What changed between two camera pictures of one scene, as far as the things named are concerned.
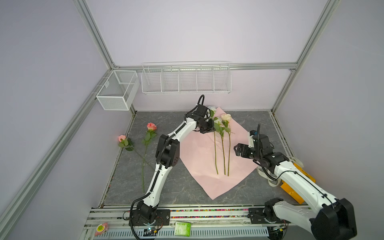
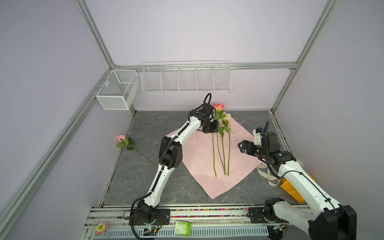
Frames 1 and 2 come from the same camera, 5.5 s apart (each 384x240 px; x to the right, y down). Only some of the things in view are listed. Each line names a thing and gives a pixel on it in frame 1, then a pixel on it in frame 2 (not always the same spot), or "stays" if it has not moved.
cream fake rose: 226,117 stays
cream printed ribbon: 273,181 stays
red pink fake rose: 151,127 to 218,117
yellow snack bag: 290,191 stays
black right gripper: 245,147 to 246,143
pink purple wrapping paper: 210,158 stays
